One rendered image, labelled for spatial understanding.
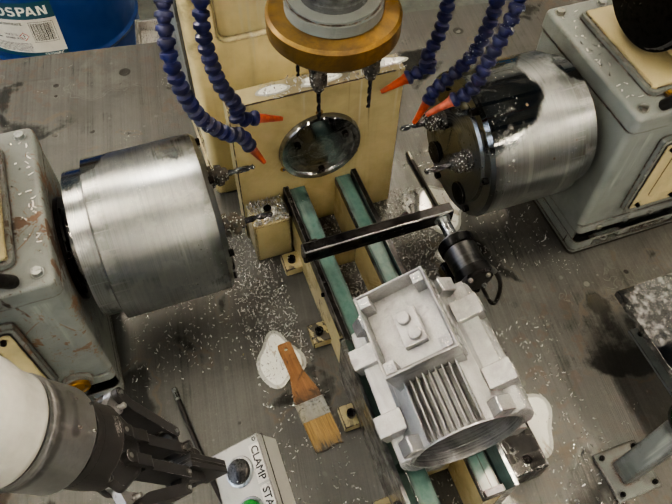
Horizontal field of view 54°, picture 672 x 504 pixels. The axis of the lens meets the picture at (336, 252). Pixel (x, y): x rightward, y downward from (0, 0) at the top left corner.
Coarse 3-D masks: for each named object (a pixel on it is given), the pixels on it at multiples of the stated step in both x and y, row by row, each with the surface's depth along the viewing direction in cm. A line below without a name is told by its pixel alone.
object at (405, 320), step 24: (384, 288) 87; (408, 288) 89; (432, 288) 87; (360, 312) 86; (384, 312) 89; (408, 312) 86; (432, 312) 86; (384, 336) 87; (408, 336) 85; (432, 336) 85; (456, 336) 84; (384, 360) 86; (408, 360) 85; (432, 360) 81; (408, 384) 86
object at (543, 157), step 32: (512, 64) 107; (544, 64) 106; (480, 96) 102; (512, 96) 103; (544, 96) 103; (576, 96) 104; (448, 128) 113; (480, 128) 102; (512, 128) 102; (544, 128) 103; (576, 128) 104; (448, 160) 108; (480, 160) 105; (512, 160) 103; (544, 160) 105; (576, 160) 107; (448, 192) 121; (480, 192) 109; (512, 192) 107; (544, 192) 111
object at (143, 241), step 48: (144, 144) 98; (192, 144) 96; (96, 192) 90; (144, 192) 91; (192, 192) 92; (96, 240) 89; (144, 240) 90; (192, 240) 92; (96, 288) 92; (144, 288) 93; (192, 288) 97
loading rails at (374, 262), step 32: (288, 192) 121; (352, 192) 123; (320, 224) 118; (352, 224) 122; (288, 256) 125; (352, 256) 126; (384, 256) 115; (320, 288) 113; (352, 320) 108; (352, 384) 105; (352, 416) 108; (384, 448) 95; (384, 480) 101; (416, 480) 94; (480, 480) 94; (512, 480) 92
